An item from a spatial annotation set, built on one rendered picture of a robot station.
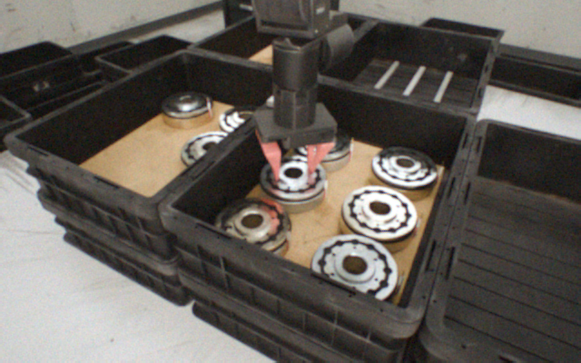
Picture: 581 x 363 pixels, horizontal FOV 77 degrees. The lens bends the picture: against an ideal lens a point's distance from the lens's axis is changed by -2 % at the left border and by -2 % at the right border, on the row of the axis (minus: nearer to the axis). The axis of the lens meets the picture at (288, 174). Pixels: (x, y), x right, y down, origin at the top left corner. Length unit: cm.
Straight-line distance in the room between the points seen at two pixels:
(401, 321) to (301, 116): 27
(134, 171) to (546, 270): 63
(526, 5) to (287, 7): 340
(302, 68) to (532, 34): 342
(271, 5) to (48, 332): 55
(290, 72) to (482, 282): 35
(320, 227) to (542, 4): 337
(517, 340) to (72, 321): 60
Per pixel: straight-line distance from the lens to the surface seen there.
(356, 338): 42
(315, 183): 56
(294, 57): 44
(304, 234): 52
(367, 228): 50
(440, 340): 35
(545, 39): 380
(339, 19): 52
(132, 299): 66
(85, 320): 67
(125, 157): 72
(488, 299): 52
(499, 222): 62
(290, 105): 47
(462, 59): 103
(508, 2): 377
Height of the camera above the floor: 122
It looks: 39 degrees down
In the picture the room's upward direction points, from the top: straight up
